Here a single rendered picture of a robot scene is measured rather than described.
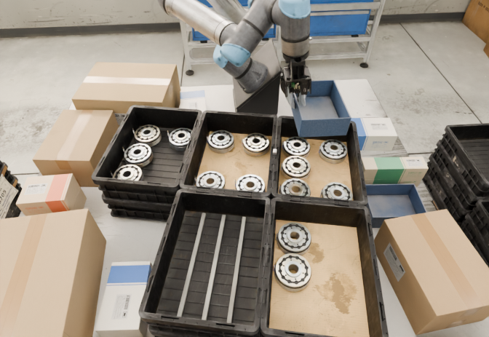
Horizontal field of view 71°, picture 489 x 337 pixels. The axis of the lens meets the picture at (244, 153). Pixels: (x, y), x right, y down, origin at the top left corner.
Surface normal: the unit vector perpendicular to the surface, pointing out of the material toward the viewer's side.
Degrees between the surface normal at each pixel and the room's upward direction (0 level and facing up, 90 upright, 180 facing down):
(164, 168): 0
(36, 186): 0
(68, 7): 90
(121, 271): 0
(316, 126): 90
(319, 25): 90
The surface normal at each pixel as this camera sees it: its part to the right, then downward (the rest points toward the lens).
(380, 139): -0.01, 0.72
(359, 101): -0.01, -0.70
